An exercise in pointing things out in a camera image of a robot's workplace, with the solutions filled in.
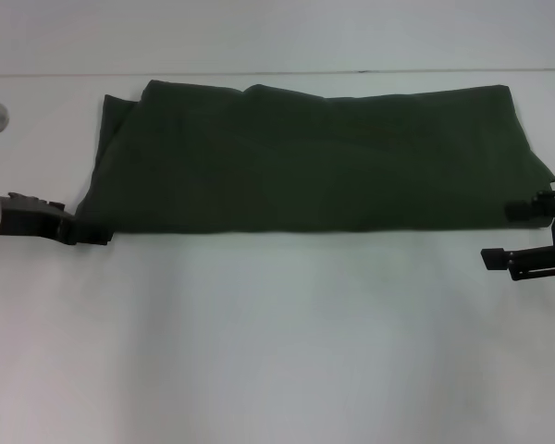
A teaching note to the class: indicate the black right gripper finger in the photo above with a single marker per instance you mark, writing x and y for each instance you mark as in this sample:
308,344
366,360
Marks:
527,210
518,263

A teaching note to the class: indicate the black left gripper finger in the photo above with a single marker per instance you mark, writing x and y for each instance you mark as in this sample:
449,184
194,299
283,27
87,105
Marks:
88,231

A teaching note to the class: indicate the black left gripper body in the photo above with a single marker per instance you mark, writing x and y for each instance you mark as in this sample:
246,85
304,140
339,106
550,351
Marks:
28,217

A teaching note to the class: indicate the dark green FREE t-shirt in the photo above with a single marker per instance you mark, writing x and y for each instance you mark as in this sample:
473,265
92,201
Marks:
305,162

